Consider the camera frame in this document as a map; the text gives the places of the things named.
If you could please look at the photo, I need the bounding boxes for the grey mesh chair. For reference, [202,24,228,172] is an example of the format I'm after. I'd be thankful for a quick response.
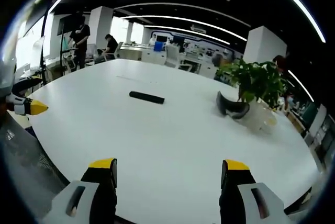
[0,114,72,224]

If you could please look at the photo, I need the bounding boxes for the white office chair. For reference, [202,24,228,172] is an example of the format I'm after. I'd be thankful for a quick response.
[164,44,182,69]
[62,50,79,74]

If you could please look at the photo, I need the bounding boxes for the black headset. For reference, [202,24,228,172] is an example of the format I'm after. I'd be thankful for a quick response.
[216,91,251,120]

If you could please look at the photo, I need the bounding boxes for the black remote control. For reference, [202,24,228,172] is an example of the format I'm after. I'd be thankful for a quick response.
[129,91,165,105]

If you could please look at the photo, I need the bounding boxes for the black stand pole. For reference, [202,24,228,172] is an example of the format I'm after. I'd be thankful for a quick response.
[38,6,51,86]

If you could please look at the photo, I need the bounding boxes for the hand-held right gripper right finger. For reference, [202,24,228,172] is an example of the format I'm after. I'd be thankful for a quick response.
[219,159,294,224]

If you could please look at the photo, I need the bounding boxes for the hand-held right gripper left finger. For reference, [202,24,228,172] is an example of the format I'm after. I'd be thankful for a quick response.
[41,158,118,224]

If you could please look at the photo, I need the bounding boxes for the green leafy plant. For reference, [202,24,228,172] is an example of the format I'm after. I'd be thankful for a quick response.
[216,58,292,109]

